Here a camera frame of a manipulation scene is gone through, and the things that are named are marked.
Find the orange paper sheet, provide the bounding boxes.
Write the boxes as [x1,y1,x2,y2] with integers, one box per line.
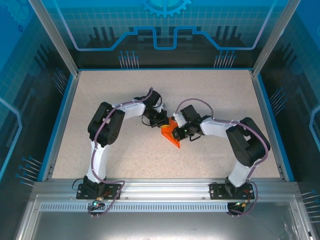
[160,116,181,150]

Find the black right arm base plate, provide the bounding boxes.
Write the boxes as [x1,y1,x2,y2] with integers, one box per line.
[209,182,255,201]

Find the blue printed side panel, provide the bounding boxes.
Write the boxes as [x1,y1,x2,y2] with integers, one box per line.
[257,0,320,226]
[0,0,76,240]

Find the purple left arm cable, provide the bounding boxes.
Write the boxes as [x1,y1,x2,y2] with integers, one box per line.
[87,87,154,218]

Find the blue table edge strip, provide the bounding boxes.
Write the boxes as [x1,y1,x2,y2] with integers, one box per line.
[36,73,76,182]
[257,73,296,182]

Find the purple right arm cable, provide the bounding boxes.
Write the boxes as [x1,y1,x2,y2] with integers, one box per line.
[174,98,271,218]

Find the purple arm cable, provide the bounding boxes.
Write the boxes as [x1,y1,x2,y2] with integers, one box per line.
[87,87,154,218]
[174,98,271,218]

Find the thin black cable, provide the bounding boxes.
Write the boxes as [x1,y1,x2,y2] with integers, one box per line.
[71,177,86,194]

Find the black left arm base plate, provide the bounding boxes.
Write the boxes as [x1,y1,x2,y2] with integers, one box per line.
[76,183,121,201]

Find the slotted aluminium cable duct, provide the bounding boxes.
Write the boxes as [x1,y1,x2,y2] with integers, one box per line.
[39,202,231,213]

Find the aluminium frame post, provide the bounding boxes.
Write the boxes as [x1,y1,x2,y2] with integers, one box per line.
[27,0,81,77]
[250,0,302,77]

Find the blue printed wall panel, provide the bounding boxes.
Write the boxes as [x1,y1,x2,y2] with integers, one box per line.
[37,0,283,70]

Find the long aluminium mounting rail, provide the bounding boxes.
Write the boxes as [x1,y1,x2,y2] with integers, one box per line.
[32,177,301,201]

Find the brass cable connector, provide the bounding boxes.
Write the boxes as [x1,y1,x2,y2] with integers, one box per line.
[92,196,107,209]
[234,199,252,209]

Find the grey metal floor panel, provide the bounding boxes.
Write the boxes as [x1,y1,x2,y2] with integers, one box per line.
[14,194,317,240]

